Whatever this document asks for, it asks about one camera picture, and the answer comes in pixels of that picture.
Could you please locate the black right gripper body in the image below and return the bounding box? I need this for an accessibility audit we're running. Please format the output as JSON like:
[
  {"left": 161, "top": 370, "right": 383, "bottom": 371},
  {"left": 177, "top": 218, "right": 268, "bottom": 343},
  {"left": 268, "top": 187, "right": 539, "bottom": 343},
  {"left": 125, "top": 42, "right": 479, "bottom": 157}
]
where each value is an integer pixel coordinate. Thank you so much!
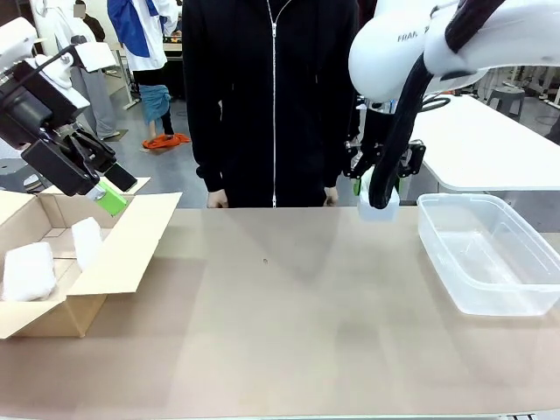
[{"left": 365, "top": 108, "right": 397, "bottom": 150}]

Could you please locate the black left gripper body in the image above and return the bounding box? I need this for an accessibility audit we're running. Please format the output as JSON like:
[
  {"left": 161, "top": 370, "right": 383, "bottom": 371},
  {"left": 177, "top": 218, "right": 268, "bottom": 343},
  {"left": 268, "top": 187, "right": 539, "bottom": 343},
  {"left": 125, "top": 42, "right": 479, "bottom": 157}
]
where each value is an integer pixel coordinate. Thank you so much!
[{"left": 0, "top": 59, "right": 74, "bottom": 151}]

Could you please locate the unwrapped white digital clock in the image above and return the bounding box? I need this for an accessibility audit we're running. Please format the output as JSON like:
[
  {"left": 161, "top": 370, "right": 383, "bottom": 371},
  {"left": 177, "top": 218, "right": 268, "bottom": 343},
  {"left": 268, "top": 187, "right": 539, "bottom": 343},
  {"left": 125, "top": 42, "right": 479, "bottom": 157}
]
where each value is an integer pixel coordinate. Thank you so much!
[{"left": 357, "top": 168, "right": 401, "bottom": 222}]

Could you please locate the long bubble-wrapped clock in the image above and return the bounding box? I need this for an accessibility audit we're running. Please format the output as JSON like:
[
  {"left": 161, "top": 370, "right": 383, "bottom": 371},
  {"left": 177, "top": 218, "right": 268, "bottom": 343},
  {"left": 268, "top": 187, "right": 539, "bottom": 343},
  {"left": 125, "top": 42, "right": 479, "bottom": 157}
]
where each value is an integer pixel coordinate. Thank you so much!
[{"left": 71, "top": 216, "right": 111, "bottom": 273}]

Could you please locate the bubble-wrapped clock with QR label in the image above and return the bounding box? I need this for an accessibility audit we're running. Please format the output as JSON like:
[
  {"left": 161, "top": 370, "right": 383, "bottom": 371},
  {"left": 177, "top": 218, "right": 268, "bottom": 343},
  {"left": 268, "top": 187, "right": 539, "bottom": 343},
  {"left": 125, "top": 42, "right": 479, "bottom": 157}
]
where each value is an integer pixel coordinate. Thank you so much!
[{"left": 2, "top": 241, "right": 58, "bottom": 304}]

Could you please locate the person's right hand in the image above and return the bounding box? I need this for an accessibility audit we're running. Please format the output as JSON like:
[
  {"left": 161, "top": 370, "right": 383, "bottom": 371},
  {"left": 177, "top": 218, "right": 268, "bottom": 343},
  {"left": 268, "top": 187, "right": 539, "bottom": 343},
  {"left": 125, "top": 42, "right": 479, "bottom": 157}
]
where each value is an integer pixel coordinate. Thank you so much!
[{"left": 206, "top": 188, "right": 230, "bottom": 209}]

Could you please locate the grey plastic stool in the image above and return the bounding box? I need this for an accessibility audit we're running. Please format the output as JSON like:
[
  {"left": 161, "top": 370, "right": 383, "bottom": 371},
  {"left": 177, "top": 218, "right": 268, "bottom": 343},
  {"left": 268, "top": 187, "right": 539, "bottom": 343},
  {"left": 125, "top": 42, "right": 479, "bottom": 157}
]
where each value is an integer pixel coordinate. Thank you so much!
[
  {"left": 486, "top": 86, "right": 527, "bottom": 117},
  {"left": 0, "top": 157, "right": 45, "bottom": 194}
]

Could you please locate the person in grey trousers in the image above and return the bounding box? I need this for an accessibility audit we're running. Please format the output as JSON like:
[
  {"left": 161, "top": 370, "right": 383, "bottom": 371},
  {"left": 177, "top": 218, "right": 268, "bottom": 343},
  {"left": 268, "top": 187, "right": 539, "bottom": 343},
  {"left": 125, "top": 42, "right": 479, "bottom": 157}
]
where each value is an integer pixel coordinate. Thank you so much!
[{"left": 34, "top": 0, "right": 122, "bottom": 142}]

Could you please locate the orange cloth on floor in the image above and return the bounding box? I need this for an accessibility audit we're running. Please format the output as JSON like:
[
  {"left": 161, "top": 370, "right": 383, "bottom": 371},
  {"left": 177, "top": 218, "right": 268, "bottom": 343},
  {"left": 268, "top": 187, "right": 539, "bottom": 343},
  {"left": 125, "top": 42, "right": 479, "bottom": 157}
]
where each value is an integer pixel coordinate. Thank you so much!
[{"left": 142, "top": 133, "right": 193, "bottom": 151}]

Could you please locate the open brown cardboard box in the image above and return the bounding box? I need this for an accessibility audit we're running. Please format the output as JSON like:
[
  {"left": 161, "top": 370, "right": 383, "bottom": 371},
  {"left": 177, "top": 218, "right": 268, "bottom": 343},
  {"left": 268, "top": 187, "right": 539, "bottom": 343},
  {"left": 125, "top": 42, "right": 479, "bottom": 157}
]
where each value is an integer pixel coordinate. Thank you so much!
[{"left": 0, "top": 176, "right": 184, "bottom": 340}]

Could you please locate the seated person in dark clothes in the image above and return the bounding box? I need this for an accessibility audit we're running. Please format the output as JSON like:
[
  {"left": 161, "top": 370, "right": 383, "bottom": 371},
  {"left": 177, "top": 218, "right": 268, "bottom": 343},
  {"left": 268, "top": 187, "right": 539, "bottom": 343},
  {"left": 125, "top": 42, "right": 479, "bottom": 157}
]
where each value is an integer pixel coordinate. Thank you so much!
[{"left": 72, "top": 0, "right": 107, "bottom": 44}]

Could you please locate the clear plastic storage bin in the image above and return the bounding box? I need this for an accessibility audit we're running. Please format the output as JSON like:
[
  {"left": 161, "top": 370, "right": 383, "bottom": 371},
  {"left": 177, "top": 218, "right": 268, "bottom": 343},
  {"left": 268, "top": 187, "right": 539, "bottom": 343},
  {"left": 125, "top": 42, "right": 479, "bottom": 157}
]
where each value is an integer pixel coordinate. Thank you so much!
[{"left": 416, "top": 193, "right": 560, "bottom": 318}]

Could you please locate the person in blue white jacket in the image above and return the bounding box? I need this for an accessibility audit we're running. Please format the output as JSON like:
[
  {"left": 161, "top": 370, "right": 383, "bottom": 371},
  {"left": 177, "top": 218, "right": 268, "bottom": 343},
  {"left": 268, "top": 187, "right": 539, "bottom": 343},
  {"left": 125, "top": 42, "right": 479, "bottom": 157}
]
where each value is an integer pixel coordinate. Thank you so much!
[{"left": 107, "top": 0, "right": 181, "bottom": 137}]

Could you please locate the person in black zip hoodie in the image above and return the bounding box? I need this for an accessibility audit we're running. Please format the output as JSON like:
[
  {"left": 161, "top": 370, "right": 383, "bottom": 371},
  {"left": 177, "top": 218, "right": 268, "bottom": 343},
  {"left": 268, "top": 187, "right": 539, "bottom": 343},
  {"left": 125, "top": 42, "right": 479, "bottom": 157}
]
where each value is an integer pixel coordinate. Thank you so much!
[{"left": 181, "top": 0, "right": 365, "bottom": 209}]

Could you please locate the black cable bundle sleeve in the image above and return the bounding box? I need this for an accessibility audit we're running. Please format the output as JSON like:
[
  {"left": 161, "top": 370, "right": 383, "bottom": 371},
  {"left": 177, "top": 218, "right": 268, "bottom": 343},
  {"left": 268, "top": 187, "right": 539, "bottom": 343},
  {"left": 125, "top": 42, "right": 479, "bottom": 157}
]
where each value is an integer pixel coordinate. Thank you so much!
[{"left": 368, "top": 0, "right": 508, "bottom": 211}]

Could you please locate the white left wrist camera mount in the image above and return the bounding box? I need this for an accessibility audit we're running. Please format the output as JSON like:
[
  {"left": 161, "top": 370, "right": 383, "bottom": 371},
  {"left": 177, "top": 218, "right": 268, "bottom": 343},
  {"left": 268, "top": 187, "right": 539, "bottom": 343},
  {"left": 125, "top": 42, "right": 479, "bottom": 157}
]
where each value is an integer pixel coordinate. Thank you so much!
[{"left": 34, "top": 41, "right": 116, "bottom": 109}]

